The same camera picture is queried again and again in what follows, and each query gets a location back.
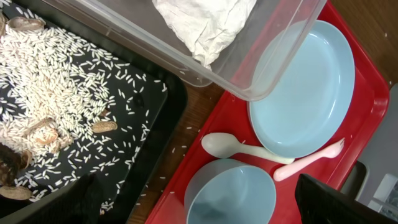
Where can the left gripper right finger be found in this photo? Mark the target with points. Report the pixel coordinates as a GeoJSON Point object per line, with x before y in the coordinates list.
{"type": "Point", "coordinates": [318, 203]}

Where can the rice and food scraps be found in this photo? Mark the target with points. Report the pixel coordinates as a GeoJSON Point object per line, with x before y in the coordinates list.
{"type": "Point", "coordinates": [58, 91]}

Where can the light blue bowl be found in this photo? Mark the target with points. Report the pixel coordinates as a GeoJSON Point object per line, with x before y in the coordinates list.
{"type": "Point", "coordinates": [227, 191]}

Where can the white napkin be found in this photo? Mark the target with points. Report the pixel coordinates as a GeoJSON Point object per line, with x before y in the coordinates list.
{"type": "Point", "coordinates": [206, 27]}

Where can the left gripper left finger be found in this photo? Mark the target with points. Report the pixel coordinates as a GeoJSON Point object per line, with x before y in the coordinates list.
{"type": "Point", "coordinates": [79, 202]}

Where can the black food waste tray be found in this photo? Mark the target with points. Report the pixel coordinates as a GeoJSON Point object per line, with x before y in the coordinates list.
{"type": "Point", "coordinates": [157, 111]}

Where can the pink plastic fork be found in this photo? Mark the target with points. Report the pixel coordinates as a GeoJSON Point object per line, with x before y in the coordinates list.
{"type": "Point", "coordinates": [330, 152]}

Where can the cream plastic spoon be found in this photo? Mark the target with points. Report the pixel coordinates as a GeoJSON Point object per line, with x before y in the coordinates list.
{"type": "Point", "coordinates": [224, 145]}

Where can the light blue plate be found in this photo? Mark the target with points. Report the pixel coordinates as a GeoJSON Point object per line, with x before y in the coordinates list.
{"type": "Point", "coordinates": [312, 98]}

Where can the clear plastic waste bin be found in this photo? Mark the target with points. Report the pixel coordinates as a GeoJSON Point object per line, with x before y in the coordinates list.
{"type": "Point", "coordinates": [250, 67]}

